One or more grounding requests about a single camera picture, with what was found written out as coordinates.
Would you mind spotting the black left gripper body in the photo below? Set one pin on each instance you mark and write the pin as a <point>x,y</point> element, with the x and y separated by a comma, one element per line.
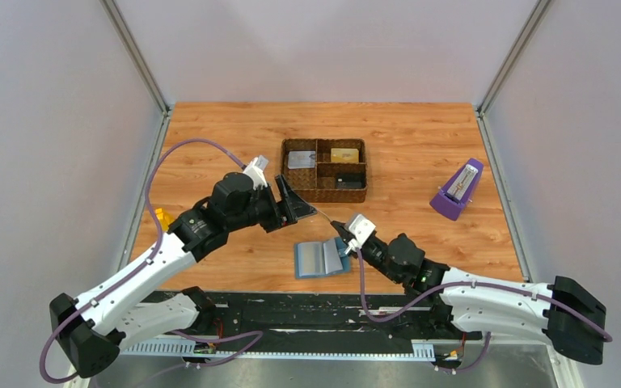
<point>264,209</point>

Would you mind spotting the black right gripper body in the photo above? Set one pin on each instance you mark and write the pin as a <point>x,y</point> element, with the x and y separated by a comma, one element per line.
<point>375,253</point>

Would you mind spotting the teal leather card holder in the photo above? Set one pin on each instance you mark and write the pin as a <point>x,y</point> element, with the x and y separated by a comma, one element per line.
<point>320,259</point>

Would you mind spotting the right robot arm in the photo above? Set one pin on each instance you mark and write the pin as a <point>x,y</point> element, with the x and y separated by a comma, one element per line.
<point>562,314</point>

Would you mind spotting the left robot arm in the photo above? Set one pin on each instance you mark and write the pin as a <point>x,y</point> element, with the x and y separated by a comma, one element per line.
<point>95,326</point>

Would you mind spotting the silver card in basket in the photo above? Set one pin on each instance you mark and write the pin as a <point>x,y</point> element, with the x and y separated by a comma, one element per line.
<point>301,159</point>

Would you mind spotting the black VIP card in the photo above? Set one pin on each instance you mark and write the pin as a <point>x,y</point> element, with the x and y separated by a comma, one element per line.
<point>349,184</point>

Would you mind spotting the gold card in basket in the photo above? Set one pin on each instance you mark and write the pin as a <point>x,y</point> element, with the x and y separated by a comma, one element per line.
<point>345,155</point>

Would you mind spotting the brown woven divided basket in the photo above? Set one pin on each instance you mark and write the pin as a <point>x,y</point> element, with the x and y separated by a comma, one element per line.
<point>318,185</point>

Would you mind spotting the yellow toy block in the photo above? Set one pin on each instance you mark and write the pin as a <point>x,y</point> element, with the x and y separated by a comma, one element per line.
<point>164,218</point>

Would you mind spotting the purple metronome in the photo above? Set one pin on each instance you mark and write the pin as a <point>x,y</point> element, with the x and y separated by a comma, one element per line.
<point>455,195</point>

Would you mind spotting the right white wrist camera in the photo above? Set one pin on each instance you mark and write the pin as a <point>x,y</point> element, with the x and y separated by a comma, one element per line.
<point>360,228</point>

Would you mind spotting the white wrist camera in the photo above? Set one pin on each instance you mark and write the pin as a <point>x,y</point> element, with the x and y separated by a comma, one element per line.
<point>360,228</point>
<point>255,171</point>

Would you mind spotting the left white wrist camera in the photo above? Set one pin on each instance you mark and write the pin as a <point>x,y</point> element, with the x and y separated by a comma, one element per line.
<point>255,171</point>

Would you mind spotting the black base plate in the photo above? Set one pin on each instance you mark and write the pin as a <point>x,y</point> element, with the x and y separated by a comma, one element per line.
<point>296,322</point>

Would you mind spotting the white slotted cable duct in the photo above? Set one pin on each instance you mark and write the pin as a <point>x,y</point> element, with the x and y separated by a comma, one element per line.
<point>417,350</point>

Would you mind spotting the aluminium frame rail right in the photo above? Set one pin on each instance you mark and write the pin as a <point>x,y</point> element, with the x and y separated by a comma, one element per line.
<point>524,118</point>

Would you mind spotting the aluminium frame rail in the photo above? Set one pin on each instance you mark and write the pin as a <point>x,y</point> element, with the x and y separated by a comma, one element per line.
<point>115,146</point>
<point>524,118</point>

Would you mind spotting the aluminium frame rail left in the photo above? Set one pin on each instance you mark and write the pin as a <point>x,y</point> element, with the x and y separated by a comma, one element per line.
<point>115,146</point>

